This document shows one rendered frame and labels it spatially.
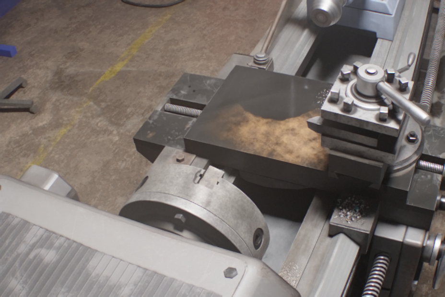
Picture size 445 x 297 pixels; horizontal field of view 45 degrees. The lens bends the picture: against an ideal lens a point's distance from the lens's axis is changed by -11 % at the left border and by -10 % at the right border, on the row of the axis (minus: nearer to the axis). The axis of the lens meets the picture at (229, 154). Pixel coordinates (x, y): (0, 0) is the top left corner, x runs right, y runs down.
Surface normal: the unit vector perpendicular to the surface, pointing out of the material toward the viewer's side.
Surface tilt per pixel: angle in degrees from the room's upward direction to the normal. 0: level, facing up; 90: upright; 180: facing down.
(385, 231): 0
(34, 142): 0
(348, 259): 36
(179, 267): 0
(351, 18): 90
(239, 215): 48
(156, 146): 90
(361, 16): 90
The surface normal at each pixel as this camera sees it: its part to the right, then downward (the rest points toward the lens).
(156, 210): -0.40, 0.66
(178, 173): -0.22, -0.74
